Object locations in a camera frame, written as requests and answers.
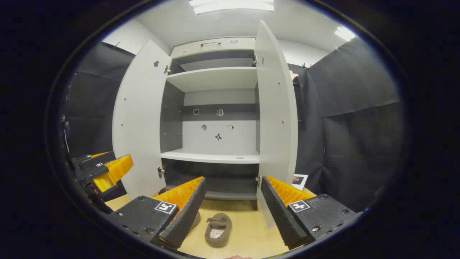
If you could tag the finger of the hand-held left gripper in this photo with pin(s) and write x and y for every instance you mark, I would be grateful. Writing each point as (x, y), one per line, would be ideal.
(93, 171)
(102, 158)

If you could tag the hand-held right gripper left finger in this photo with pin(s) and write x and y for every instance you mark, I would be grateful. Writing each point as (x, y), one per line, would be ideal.
(187, 219)

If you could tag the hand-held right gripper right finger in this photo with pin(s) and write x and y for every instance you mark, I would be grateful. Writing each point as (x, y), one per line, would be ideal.
(280, 219)

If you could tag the white shoe cabinet door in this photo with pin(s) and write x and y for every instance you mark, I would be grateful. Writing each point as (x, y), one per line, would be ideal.
(276, 118)
(140, 118)

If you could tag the white cabinet drawer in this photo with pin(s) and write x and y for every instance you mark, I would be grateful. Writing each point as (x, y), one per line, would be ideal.
(194, 50)

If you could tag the white book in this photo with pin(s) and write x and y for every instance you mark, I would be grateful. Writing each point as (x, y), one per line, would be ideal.
(300, 181)

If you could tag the ceiling light panel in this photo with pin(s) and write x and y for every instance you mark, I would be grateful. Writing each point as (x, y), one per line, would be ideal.
(345, 33)
(231, 5)

